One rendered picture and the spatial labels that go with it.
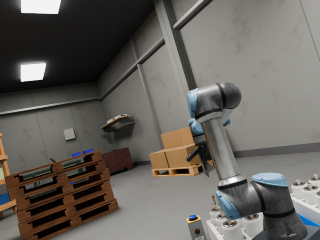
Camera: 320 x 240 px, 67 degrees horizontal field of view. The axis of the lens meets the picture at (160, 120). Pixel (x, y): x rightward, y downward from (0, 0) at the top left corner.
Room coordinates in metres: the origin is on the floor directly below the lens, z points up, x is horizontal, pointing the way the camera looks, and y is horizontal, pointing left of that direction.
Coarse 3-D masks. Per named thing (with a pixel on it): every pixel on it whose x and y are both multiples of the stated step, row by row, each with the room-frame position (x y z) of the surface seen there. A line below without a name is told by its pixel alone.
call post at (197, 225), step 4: (200, 220) 1.27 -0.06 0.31; (188, 224) 1.27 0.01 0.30; (192, 224) 1.27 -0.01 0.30; (196, 224) 1.27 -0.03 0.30; (200, 224) 1.27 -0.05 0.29; (192, 228) 1.27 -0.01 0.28; (196, 228) 1.27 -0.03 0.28; (200, 228) 1.27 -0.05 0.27; (192, 232) 1.27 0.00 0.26; (200, 232) 1.27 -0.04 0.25; (204, 232) 1.27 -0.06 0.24; (192, 236) 1.27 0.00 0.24; (196, 236) 1.27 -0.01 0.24; (200, 236) 1.27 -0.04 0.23; (204, 236) 1.27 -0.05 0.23
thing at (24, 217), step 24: (72, 168) 3.01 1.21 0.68; (96, 168) 3.16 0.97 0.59; (24, 192) 2.82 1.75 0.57; (48, 192) 3.49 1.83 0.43; (72, 192) 3.00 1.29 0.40; (96, 192) 3.15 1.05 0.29; (24, 216) 2.72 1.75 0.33; (48, 216) 3.32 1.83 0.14; (72, 216) 2.94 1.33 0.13; (96, 216) 3.07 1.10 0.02
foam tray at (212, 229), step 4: (208, 220) 1.57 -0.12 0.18; (236, 220) 1.45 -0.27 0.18; (208, 224) 1.51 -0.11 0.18; (212, 224) 1.49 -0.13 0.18; (208, 228) 1.56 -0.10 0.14; (212, 228) 1.44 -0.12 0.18; (216, 228) 1.43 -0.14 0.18; (244, 228) 1.33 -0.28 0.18; (212, 232) 1.42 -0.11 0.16; (216, 232) 1.38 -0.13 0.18; (244, 232) 1.29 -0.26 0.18; (212, 236) 1.47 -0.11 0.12; (216, 236) 1.34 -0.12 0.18; (220, 236) 1.32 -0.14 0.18; (244, 236) 1.26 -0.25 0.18; (248, 236) 1.24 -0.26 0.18
